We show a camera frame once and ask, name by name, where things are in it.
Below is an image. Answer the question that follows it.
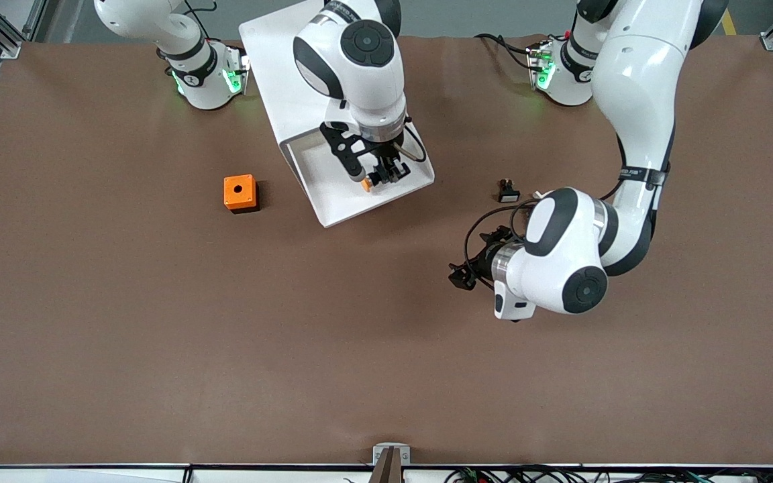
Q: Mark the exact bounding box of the orange push button switch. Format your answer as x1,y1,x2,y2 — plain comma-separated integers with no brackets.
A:
362,165,406,193

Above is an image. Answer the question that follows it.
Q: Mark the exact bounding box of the white plastic drawer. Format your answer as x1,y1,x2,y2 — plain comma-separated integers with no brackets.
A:
281,119,435,229

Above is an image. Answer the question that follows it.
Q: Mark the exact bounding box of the white drawer cabinet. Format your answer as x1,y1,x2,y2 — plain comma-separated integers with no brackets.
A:
239,0,360,152

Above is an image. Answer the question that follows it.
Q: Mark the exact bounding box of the orange box with black base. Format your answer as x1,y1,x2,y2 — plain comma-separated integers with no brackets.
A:
223,174,260,214

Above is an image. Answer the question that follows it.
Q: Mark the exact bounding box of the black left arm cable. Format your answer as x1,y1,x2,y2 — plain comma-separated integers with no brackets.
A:
464,198,545,290

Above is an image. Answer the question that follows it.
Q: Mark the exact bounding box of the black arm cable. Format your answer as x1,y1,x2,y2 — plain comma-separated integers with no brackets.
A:
464,198,545,290
395,123,428,163

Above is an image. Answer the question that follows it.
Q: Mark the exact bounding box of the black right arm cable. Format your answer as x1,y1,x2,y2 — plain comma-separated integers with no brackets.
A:
395,123,428,163

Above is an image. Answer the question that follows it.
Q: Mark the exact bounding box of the black base power cable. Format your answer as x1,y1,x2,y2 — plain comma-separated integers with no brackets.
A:
475,32,536,71

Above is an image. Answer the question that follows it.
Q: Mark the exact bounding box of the grey metal bracket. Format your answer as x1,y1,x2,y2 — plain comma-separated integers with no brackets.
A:
372,443,411,466

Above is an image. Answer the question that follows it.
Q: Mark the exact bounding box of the black cable bundle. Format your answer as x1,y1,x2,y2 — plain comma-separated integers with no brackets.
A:
444,465,773,483

